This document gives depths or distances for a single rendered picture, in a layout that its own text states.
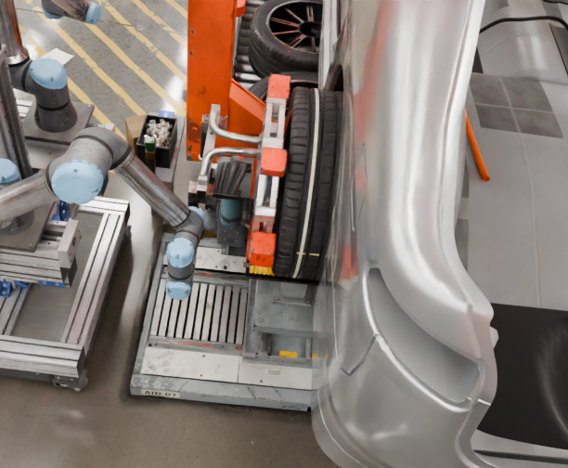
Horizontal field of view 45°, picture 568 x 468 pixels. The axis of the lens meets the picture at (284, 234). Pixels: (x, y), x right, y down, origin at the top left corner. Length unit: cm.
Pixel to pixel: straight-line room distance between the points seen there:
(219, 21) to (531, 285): 136
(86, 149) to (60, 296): 116
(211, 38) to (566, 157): 130
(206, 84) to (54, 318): 108
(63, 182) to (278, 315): 128
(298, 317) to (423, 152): 157
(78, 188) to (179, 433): 128
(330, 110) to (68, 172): 86
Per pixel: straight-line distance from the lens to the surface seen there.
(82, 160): 180
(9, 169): 219
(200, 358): 285
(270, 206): 214
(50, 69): 254
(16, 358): 275
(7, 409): 291
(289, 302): 283
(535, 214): 236
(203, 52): 257
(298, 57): 359
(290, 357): 277
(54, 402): 289
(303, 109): 219
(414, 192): 130
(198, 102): 271
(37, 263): 239
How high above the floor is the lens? 255
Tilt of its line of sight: 49 degrees down
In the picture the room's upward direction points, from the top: 10 degrees clockwise
